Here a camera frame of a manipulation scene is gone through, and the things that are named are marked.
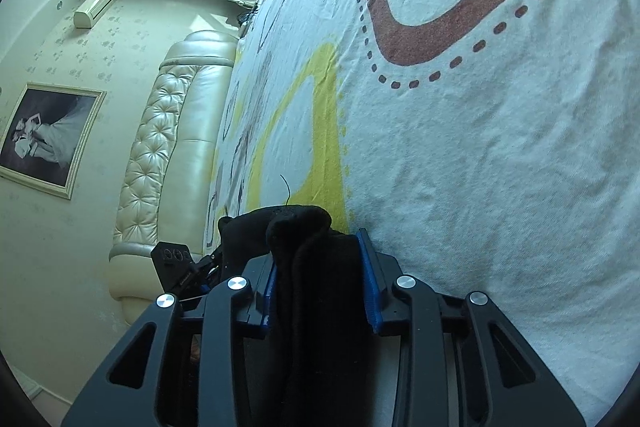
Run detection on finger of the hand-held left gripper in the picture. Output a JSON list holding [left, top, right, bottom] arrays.
[[193, 248, 227, 286]]

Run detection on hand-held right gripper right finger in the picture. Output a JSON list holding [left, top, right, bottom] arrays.
[[355, 228, 586, 427]]

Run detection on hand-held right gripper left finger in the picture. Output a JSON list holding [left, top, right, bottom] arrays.
[[60, 257, 281, 427]]

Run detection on black pants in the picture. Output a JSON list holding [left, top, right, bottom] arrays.
[[218, 204, 396, 427]]

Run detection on cream tufted leather headboard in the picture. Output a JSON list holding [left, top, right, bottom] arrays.
[[109, 29, 241, 325]]

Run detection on patterned white bed sheet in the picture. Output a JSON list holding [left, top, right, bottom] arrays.
[[202, 0, 640, 427]]

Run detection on framed wall picture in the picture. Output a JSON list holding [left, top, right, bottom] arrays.
[[0, 82, 107, 200]]

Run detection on white wall air conditioner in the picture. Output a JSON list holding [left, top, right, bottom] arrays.
[[74, 0, 127, 28]]

